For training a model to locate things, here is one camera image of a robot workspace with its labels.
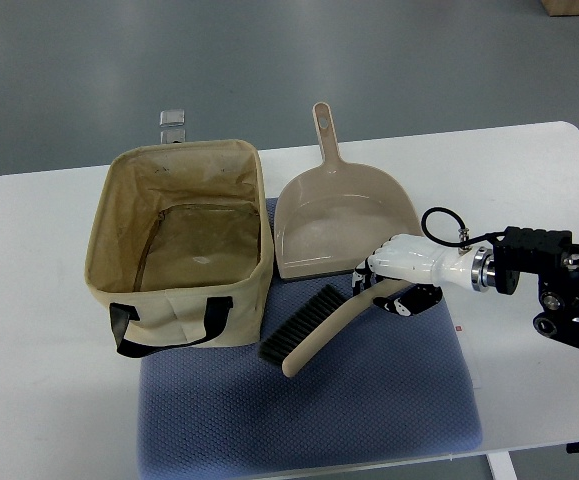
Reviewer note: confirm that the yellow fabric bag black handle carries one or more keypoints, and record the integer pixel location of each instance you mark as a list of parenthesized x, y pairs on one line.
[(181, 251)]

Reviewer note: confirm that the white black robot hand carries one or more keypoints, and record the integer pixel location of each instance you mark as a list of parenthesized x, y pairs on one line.
[(426, 266)]

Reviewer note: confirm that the cardboard box corner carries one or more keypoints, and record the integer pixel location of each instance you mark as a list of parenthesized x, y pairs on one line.
[(561, 7)]

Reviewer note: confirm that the metal floor plate lower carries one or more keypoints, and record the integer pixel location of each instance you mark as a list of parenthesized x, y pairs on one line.
[(172, 135)]

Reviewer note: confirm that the blue textured mat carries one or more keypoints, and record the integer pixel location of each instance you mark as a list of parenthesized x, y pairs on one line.
[(386, 387)]

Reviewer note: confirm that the white table leg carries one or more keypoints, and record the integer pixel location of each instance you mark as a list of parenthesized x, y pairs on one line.
[(501, 466)]

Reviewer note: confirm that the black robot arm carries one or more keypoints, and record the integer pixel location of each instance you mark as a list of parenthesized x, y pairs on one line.
[(554, 258)]

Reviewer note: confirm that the beige plastic dustpan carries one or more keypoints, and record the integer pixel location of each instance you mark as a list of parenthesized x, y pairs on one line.
[(331, 217)]

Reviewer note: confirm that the beige hand broom black bristles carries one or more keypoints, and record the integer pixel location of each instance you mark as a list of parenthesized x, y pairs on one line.
[(303, 335)]

